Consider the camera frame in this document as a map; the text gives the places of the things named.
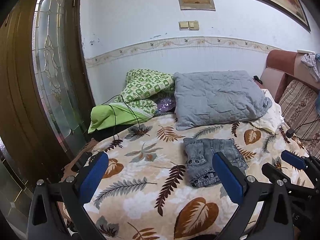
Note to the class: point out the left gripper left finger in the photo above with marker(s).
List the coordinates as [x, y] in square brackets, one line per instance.
[45, 220]

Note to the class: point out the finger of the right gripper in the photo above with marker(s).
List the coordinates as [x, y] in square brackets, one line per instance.
[275, 176]
[307, 164]

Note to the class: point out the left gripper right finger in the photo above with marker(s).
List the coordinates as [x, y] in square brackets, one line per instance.
[275, 219]

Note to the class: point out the black charger adapter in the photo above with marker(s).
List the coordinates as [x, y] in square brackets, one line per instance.
[289, 133]

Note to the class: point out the white cream cloth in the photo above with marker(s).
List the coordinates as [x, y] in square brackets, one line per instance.
[273, 117]

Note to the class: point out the striped brown pillow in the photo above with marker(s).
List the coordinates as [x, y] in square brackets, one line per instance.
[298, 105]

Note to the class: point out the leaf print blanket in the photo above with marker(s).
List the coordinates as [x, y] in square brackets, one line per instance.
[145, 192]

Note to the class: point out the wooden door with glass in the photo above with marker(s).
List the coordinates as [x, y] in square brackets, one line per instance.
[46, 99]

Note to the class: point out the grey quilted pillow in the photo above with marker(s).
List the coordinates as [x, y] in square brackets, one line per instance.
[206, 98]

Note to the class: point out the purple plastic bag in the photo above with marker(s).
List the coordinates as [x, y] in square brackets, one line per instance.
[165, 105]

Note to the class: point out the green patterned quilt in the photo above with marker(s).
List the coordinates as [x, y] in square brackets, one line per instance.
[136, 103]

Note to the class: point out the beige wall light switch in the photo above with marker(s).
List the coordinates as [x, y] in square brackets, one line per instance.
[190, 25]

